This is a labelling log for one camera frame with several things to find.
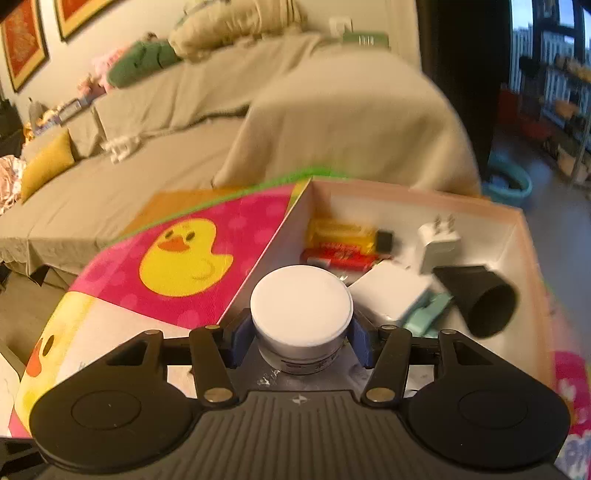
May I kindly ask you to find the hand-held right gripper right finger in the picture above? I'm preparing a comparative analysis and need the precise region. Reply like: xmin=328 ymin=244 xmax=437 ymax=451
xmin=346 ymin=318 xmax=488 ymax=409

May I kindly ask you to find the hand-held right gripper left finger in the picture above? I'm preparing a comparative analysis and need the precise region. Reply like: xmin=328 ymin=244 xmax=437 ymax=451
xmin=106 ymin=316 xmax=254 ymax=409

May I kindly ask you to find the white square plastic box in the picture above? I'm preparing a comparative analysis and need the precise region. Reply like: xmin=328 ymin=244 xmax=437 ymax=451
xmin=347 ymin=262 xmax=433 ymax=326

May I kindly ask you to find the mint green clip holder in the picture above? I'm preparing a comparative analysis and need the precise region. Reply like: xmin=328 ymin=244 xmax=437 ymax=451
xmin=402 ymin=292 xmax=453 ymax=337

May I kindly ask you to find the white lidded jar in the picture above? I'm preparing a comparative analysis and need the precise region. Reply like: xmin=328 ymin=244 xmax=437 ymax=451
xmin=249 ymin=265 xmax=354 ymax=376

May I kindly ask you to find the red snack packet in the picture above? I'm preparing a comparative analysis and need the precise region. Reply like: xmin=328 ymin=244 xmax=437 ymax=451
xmin=301 ymin=244 xmax=377 ymax=271

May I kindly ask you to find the yellow bar with black cap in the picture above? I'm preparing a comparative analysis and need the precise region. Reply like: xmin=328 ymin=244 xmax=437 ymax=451
xmin=305 ymin=219 xmax=394 ymax=256

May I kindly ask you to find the white plug charger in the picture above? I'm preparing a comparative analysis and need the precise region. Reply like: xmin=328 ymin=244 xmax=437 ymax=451
xmin=416 ymin=213 xmax=462 ymax=273

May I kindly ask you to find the black cone nozzle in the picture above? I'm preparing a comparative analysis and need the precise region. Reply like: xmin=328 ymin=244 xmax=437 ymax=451
xmin=431 ymin=264 xmax=519 ymax=339

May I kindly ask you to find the pink cardboard box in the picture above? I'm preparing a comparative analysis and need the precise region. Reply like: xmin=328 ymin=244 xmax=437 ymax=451
xmin=212 ymin=176 xmax=559 ymax=402

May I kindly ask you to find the colourful printed play mat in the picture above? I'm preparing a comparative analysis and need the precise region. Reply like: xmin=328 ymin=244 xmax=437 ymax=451
xmin=9 ymin=166 xmax=591 ymax=480

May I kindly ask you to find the teal basin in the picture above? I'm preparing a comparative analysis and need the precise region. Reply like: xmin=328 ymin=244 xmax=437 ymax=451
xmin=487 ymin=154 xmax=533 ymax=206

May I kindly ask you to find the white plush toy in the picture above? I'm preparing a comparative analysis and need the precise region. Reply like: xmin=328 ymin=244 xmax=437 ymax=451
xmin=100 ymin=136 xmax=141 ymax=163

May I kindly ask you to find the beige covered sofa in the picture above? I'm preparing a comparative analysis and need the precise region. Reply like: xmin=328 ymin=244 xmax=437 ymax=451
xmin=0 ymin=32 xmax=481 ymax=278

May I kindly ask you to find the yellow cushion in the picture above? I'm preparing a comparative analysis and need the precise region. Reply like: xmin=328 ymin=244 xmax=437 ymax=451
xmin=21 ymin=127 xmax=75 ymax=201

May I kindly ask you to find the red basin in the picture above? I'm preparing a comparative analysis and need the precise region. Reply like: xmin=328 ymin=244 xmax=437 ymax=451
xmin=522 ymin=117 xmax=552 ymax=139

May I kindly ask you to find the pink floral cloth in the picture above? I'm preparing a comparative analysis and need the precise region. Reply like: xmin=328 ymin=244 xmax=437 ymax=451
xmin=0 ymin=154 xmax=24 ymax=215

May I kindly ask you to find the red bucket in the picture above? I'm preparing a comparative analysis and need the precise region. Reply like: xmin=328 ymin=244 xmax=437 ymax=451
xmin=499 ymin=90 xmax=525 ymax=123

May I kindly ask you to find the printed flat box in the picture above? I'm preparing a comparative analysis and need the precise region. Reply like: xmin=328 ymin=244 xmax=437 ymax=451
xmin=34 ymin=97 xmax=93 ymax=134

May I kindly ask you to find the dark curtain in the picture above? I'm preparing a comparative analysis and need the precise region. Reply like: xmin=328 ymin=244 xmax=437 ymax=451
xmin=418 ymin=0 xmax=513 ymax=176

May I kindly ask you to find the metal storage rack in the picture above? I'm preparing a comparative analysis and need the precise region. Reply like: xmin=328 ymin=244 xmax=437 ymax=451
xmin=519 ymin=55 xmax=591 ymax=185

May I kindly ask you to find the green plush pillow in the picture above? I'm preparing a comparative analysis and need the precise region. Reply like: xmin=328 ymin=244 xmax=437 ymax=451
xmin=107 ymin=39 xmax=183 ymax=88

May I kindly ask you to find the pink plush toy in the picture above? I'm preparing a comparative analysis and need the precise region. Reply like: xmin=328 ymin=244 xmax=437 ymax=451
xmin=92 ymin=48 xmax=134 ymax=90
xmin=76 ymin=76 xmax=100 ymax=100

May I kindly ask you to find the green digital clock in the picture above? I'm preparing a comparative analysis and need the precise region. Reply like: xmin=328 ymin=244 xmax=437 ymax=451
xmin=344 ymin=31 xmax=389 ymax=49

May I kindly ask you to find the beige bundled blanket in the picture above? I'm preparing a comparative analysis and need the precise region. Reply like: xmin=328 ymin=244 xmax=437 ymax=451
xmin=168 ymin=0 xmax=308 ymax=58

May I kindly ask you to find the large window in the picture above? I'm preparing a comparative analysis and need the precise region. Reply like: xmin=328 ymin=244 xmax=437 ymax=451
xmin=508 ymin=0 xmax=591 ymax=153

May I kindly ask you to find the framed orange picture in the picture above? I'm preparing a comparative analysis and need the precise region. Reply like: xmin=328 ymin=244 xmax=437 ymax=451
xmin=54 ymin=0 xmax=116 ymax=42
xmin=0 ymin=4 xmax=49 ymax=93

